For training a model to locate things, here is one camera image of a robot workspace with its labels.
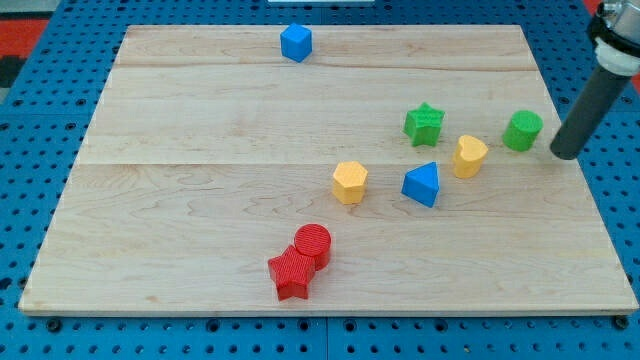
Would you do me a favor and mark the green cylinder block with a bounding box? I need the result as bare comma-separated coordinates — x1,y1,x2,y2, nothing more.
502,110,544,152

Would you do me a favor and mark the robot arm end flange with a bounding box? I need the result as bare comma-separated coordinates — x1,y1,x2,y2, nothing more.
587,0,639,77

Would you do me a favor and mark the red star block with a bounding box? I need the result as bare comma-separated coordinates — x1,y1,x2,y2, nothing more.
268,245,315,301

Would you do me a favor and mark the green star block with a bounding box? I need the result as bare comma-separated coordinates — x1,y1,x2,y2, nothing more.
403,103,446,147

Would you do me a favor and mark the yellow hexagon block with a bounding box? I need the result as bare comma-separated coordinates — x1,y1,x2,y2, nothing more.
332,161,368,205

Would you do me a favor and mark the red cylinder block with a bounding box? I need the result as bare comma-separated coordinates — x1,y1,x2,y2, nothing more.
294,223,332,271

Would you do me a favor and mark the wooden board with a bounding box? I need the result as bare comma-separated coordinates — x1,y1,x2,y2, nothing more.
19,25,638,317

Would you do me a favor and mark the blue triangle block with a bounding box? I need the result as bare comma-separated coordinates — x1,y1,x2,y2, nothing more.
401,162,440,208

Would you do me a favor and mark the blue cube block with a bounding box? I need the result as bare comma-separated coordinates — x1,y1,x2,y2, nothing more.
280,23,313,63

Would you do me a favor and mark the yellow heart block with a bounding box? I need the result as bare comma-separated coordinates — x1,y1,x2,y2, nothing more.
452,135,489,179

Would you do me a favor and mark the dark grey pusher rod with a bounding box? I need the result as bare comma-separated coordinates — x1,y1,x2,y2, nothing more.
549,65,631,160

